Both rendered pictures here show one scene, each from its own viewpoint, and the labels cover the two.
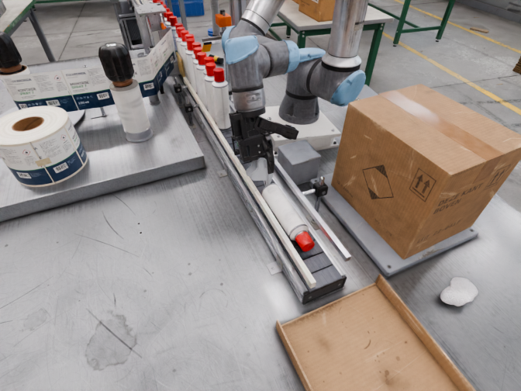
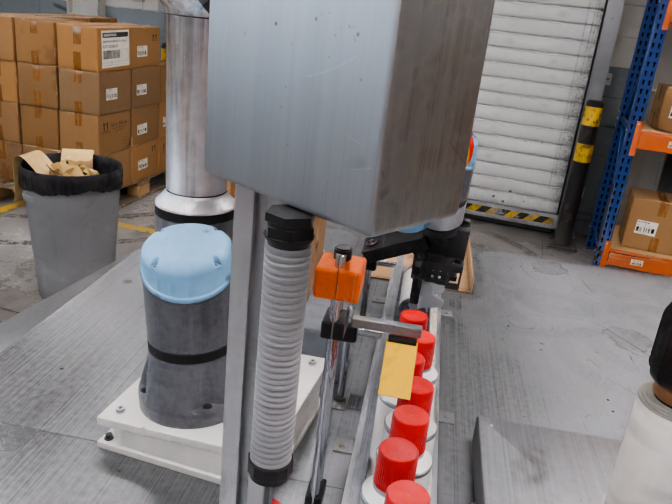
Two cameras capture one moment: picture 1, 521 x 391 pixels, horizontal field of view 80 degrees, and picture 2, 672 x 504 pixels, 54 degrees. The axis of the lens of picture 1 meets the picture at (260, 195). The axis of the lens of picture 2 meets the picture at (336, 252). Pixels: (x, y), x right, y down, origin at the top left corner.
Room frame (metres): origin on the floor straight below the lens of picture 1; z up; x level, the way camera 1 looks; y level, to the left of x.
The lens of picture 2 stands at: (1.62, 0.40, 1.41)
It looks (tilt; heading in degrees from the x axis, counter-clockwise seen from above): 21 degrees down; 211
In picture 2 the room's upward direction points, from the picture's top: 6 degrees clockwise
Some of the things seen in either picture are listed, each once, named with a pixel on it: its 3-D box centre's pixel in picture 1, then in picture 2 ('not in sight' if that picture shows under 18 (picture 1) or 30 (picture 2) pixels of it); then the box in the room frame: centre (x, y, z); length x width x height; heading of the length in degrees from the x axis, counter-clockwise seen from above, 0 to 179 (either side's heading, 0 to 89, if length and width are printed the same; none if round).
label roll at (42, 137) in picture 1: (41, 145); not in sight; (0.75, 0.64, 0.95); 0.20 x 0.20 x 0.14
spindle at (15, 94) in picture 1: (17, 79); not in sight; (1.01, 0.81, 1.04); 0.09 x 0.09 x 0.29
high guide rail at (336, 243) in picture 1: (247, 126); (384, 347); (0.85, 0.04, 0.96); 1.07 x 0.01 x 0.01; 24
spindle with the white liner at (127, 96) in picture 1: (126, 95); (671, 430); (0.91, 0.42, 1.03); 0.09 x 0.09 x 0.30
